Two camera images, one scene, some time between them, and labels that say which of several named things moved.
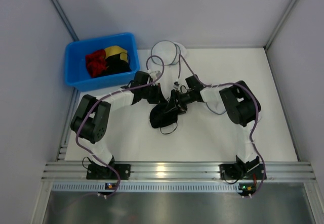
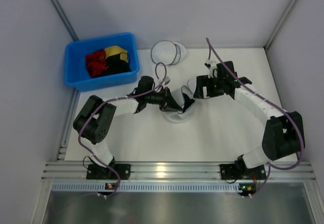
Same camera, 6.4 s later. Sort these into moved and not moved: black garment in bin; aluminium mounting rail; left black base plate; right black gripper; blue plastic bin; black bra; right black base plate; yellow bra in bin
Moved: right black gripper; black bra
Not moved: left black base plate; yellow bra in bin; blue plastic bin; aluminium mounting rail; right black base plate; black garment in bin
